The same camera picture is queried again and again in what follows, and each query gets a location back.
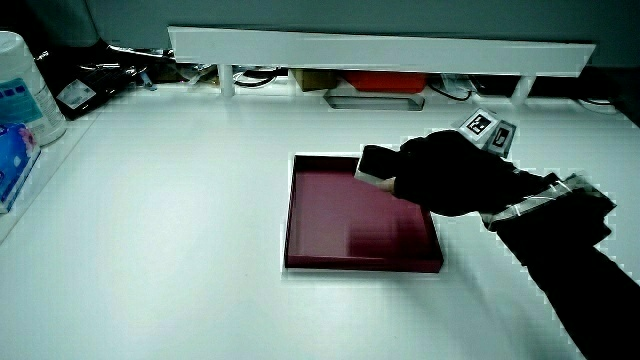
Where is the person's right hand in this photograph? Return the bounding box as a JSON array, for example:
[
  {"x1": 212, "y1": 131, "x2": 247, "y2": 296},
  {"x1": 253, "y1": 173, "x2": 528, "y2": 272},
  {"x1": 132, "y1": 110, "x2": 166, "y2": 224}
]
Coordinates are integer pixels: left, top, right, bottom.
[{"x1": 375, "y1": 107, "x2": 560, "y2": 218}]

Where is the black and white eraser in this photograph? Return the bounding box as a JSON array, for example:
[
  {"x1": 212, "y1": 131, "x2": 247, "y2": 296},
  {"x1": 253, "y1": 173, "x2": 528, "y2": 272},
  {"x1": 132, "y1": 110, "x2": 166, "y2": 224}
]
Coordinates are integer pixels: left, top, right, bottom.
[{"x1": 353, "y1": 144, "x2": 402, "y2": 184}]

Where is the person's right forearm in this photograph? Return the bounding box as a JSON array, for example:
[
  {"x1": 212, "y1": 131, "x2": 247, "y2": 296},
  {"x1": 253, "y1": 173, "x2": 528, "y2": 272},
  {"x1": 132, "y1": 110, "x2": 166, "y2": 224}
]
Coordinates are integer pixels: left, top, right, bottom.
[{"x1": 480, "y1": 172, "x2": 640, "y2": 360}]

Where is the grey flat metal tray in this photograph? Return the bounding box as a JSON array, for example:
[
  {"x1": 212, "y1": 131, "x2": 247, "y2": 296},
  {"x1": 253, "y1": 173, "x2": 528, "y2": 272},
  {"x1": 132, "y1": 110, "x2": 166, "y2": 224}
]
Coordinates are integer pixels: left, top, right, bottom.
[{"x1": 323, "y1": 89, "x2": 426, "y2": 112}]

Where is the dark red square tray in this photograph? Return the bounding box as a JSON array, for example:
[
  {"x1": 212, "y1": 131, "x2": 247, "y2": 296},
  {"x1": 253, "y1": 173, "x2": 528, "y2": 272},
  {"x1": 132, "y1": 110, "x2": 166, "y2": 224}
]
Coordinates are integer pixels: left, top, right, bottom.
[{"x1": 283, "y1": 153, "x2": 445, "y2": 274}]

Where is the red box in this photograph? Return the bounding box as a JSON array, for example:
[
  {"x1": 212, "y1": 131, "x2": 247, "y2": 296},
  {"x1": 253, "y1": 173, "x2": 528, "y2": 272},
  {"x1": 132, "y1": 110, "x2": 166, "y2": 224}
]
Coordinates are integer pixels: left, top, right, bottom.
[{"x1": 342, "y1": 70, "x2": 428, "y2": 95}]

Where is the long white shelf riser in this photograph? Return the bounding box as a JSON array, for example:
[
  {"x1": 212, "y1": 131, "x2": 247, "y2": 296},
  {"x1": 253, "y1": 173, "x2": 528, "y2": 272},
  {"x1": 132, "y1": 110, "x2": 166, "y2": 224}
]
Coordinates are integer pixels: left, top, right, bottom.
[{"x1": 167, "y1": 25, "x2": 597, "y2": 105}]

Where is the brown cardboard box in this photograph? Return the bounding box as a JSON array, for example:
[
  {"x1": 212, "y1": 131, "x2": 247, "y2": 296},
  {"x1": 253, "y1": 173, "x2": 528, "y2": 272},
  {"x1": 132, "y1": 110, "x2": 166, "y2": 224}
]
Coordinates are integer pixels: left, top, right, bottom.
[{"x1": 291, "y1": 68, "x2": 338, "y2": 92}]

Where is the black plastic bag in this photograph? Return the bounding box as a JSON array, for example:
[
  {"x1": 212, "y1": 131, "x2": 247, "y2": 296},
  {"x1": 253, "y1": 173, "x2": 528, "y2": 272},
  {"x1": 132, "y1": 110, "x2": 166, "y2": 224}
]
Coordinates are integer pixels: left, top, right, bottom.
[{"x1": 34, "y1": 39, "x2": 176, "y2": 121}]

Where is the white wet wipes canister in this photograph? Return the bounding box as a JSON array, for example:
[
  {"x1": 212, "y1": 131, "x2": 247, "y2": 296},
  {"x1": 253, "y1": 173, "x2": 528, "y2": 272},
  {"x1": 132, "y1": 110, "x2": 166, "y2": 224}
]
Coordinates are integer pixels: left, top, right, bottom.
[{"x1": 0, "y1": 30, "x2": 68, "y2": 147}]

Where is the blue tissue pack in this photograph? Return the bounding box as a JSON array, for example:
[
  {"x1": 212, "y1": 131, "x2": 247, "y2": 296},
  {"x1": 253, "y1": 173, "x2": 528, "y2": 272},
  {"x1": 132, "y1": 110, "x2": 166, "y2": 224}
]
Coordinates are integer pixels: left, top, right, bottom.
[{"x1": 0, "y1": 122, "x2": 42, "y2": 215}]

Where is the white cable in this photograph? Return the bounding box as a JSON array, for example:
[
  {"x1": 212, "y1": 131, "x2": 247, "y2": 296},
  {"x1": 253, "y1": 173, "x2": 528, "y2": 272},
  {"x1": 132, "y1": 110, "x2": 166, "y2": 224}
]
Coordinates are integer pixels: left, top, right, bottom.
[{"x1": 574, "y1": 96, "x2": 620, "y2": 115}]

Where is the black cable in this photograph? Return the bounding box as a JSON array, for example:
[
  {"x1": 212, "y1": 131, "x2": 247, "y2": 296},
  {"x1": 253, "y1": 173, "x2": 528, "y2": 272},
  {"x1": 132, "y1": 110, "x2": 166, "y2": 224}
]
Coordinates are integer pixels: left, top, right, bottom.
[{"x1": 232, "y1": 69, "x2": 279, "y2": 89}]

